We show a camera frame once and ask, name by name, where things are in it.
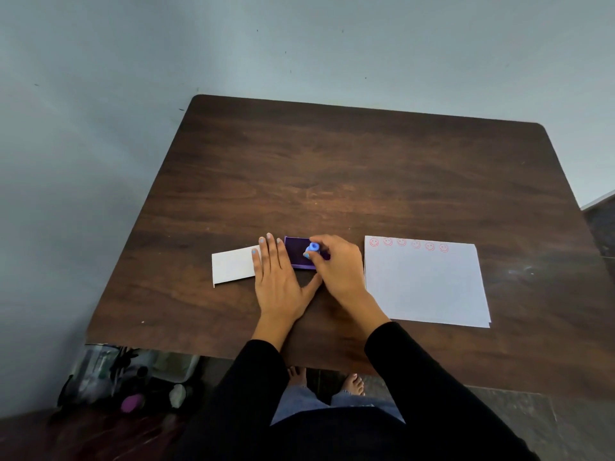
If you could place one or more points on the person's left hand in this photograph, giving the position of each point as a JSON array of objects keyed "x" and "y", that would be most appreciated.
[{"x": 278, "y": 288}]

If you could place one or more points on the person's right hand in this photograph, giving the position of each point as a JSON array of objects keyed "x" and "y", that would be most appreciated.
[{"x": 343, "y": 273}]

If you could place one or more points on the person's left thumb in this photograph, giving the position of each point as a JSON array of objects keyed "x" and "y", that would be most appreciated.
[{"x": 311, "y": 288}]

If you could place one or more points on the person's left little finger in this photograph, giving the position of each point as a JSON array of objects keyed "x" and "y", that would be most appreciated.
[{"x": 255, "y": 264}]

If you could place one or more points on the person's left middle finger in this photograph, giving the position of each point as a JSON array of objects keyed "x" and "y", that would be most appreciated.
[{"x": 273, "y": 254}]

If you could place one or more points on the person's right thumb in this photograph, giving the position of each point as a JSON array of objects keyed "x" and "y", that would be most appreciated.
[{"x": 312, "y": 257}]

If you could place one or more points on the small blue stamp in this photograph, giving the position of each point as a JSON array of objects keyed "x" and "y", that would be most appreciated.
[{"x": 314, "y": 247}]

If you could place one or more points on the purple ink pad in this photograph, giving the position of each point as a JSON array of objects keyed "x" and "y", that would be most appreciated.
[{"x": 297, "y": 254}]

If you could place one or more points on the person's left forearm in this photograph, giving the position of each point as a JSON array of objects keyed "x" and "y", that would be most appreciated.
[{"x": 254, "y": 388}]

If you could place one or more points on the person's right forearm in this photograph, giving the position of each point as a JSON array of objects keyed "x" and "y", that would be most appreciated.
[{"x": 423, "y": 379}]

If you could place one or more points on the small white card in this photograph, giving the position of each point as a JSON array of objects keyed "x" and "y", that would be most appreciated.
[{"x": 233, "y": 266}]

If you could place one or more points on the person's left foot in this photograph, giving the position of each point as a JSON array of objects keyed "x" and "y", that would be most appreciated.
[{"x": 297, "y": 376}]

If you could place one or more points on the person's foot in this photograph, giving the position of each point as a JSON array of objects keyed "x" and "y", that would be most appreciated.
[
  {"x": 297, "y": 376},
  {"x": 353, "y": 385}
]

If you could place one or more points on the person's right foot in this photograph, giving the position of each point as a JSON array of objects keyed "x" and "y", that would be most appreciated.
[{"x": 353, "y": 385}]

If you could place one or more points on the person's blue jeans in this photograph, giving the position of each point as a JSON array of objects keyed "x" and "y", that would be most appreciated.
[{"x": 307, "y": 402}]

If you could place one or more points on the white paper with red smileys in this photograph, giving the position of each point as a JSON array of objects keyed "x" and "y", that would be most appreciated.
[{"x": 427, "y": 288}]

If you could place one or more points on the person's black top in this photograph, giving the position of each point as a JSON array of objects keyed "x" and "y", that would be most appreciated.
[{"x": 336, "y": 436}]

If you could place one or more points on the small white item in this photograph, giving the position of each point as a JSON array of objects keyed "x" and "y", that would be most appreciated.
[{"x": 177, "y": 396}]

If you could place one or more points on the clear bag of supplies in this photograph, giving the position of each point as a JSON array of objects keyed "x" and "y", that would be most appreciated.
[{"x": 110, "y": 374}]

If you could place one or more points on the purple round item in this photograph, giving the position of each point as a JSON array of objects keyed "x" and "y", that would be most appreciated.
[{"x": 132, "y": 403}]

